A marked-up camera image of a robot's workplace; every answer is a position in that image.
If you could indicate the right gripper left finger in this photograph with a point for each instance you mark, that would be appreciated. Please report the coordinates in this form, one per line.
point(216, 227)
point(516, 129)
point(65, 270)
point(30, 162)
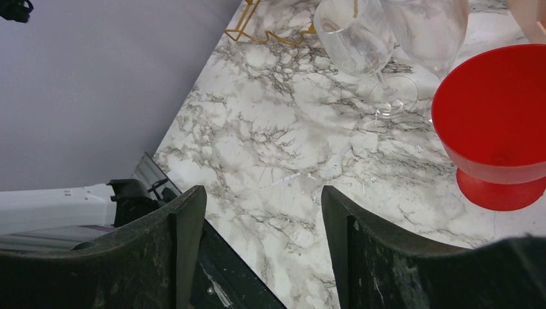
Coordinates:
point(148, 263)

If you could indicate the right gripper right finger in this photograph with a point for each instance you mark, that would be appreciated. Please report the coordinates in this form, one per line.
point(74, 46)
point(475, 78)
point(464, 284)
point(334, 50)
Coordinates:
point(378, 264)

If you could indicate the red wine glass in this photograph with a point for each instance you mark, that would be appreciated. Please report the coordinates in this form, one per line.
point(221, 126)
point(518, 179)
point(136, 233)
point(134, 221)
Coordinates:
point(489, 114)

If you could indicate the clear wine glass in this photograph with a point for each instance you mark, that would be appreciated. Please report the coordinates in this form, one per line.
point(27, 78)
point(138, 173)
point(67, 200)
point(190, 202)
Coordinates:
point(357, 37)
point(431, 33)

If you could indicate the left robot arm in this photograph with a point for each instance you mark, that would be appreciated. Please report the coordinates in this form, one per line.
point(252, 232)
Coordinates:
point(58, 219)

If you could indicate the peach plastic file organizer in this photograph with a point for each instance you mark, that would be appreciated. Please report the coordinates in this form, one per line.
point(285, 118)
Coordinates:
point(530, 16)

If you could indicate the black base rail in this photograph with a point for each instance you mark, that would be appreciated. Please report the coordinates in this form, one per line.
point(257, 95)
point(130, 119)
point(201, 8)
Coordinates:
point(223, 280)

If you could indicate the gold wire glass rack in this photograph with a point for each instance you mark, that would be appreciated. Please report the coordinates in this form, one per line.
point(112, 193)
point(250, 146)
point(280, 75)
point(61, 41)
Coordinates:
point(239, 30)

